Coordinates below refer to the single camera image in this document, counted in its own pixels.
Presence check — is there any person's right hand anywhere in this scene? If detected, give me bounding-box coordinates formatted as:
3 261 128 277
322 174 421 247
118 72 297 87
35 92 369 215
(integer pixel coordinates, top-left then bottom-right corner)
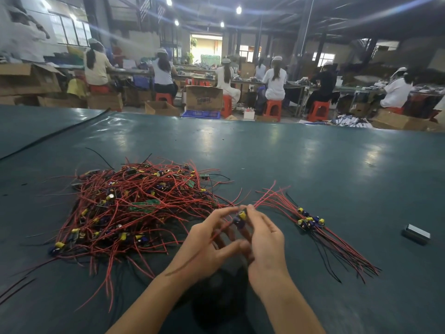
240 204 287 298

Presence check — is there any person's left hand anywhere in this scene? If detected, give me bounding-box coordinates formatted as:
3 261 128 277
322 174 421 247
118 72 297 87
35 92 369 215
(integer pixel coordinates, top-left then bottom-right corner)
165 205 252 286

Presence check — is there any dark green table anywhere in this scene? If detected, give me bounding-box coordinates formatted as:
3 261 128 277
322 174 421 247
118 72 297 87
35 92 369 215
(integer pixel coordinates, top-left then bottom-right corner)
0 104 445 334

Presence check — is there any heap of black white items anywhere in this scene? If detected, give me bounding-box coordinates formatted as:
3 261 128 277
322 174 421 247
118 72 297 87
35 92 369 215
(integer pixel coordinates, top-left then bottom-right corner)
332 115 374 128

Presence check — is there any red wire with yellow connector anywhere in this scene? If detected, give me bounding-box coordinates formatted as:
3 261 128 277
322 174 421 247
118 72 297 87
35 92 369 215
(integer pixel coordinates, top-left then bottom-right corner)
167 180 279 276

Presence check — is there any large open cardboard box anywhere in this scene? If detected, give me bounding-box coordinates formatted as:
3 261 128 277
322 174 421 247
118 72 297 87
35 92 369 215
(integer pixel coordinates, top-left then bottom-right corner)
0 62 64 96

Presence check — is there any sorted bundle of wired boards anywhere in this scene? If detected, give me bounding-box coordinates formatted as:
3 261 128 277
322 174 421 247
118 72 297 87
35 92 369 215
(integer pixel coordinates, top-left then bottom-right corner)
254 183 382 284

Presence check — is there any blue plastic crate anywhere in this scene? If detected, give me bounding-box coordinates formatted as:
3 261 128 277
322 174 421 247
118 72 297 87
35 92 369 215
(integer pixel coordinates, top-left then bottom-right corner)
181 109 222 120

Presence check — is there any yellow sack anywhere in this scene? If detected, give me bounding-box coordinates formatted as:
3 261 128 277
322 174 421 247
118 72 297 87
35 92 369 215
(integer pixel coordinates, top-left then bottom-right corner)
67 77 89 97

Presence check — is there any pile of red-wired boards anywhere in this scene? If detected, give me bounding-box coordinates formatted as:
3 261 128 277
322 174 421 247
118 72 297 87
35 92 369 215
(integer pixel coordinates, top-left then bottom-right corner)
0 158 241 310

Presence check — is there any grid window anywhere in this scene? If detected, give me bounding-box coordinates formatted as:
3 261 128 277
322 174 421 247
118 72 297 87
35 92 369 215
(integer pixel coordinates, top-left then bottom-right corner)
47 0 93 46

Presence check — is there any small black grey block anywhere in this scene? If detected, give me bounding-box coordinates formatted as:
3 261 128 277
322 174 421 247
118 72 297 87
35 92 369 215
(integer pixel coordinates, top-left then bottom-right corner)
402 223 432 245

